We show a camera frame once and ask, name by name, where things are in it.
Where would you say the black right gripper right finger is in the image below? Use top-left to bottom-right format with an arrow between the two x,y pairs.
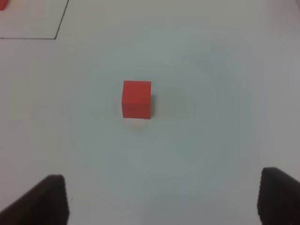
257,167 -> 300,225

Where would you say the template red cube block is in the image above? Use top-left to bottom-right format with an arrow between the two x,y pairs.
0,0 -> 9,11

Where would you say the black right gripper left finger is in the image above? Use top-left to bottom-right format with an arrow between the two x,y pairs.
0,175 -> 69,225

